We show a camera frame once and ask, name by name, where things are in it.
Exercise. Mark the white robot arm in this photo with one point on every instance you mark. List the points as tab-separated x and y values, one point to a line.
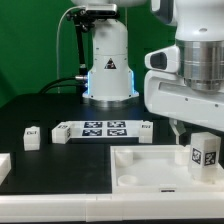
110	80

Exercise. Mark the white fence wall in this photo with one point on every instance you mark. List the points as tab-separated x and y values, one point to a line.
5	166
115	207

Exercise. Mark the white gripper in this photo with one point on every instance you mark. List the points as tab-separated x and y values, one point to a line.
186	83

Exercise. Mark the black camera stand pole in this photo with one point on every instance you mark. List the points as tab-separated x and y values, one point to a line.
82	64

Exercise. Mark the white square table top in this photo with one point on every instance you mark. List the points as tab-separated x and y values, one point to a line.
157	169

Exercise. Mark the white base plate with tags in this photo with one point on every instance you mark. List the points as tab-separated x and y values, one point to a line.
105	129

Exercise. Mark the white left fence wall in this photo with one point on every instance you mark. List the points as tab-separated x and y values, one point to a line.
5	166

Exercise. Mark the black camera on stand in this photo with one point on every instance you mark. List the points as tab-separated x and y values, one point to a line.
92	12

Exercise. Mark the white front fence wall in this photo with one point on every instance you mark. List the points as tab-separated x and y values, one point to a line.
115	207

